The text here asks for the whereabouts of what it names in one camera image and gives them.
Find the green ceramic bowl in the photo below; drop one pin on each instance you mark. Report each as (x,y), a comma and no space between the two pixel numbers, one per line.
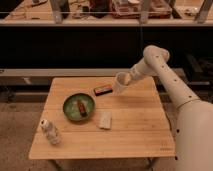
(70,107)

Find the black brown rectangular block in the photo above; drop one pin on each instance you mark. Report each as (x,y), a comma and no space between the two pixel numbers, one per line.
(103,90)

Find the brown small bottle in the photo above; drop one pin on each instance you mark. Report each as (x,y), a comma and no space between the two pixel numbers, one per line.
(81,108)

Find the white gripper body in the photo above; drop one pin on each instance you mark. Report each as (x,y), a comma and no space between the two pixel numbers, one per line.
(135,74)

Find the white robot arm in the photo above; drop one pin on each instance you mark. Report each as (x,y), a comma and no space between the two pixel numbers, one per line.
(194,131)

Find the white ceramic cup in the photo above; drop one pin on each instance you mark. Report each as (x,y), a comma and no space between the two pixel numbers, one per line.
(122,80)

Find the wooden folding table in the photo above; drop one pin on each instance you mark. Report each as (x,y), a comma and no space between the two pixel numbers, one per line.
(132,124)

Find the long workbench shelf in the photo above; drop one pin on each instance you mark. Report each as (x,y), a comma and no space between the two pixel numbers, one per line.
(107,13)

